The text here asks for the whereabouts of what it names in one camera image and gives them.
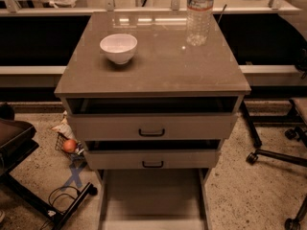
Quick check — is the clear plastic water bottle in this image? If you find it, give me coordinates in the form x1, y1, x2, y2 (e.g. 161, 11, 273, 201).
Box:
186, 0, 214, 46

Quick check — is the crumpled snack bag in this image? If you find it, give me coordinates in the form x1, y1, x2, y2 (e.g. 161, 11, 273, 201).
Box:
52, 111, 76, 140

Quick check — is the white ceramic bowl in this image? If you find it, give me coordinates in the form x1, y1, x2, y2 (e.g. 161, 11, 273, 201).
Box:
100, 34, 138, 64

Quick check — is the black floor cable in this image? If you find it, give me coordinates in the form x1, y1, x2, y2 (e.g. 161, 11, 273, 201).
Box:
39, 185, 83, 230

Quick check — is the black wire basket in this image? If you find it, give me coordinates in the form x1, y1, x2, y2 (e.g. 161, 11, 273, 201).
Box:
55, 133, 84, 161

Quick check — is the grey drawer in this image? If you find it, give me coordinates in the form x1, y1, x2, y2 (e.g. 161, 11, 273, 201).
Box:
84, 140, 222, 170
64, 96, 241, 141
98, 169, 211, 230

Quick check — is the middle grey drawer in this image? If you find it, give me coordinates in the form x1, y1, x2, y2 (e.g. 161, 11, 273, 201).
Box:
84, 140, 222, 170

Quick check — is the top grey drawer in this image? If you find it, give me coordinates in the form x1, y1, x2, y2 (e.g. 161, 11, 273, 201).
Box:
64, 96, 241, 141

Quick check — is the red apple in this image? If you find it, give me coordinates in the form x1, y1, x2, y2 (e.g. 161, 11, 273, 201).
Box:
62, 139, 77, 153

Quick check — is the black chair left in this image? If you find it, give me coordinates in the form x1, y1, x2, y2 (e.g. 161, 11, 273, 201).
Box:
0, 102, 99, 230

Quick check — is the grey drawer cabinet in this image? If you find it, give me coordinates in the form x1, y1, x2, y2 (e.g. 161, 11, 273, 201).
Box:
53, 11, 251, 190

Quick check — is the bottom grey drawer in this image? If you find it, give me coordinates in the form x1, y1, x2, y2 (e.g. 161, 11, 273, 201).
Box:
98, 169, 211, 230

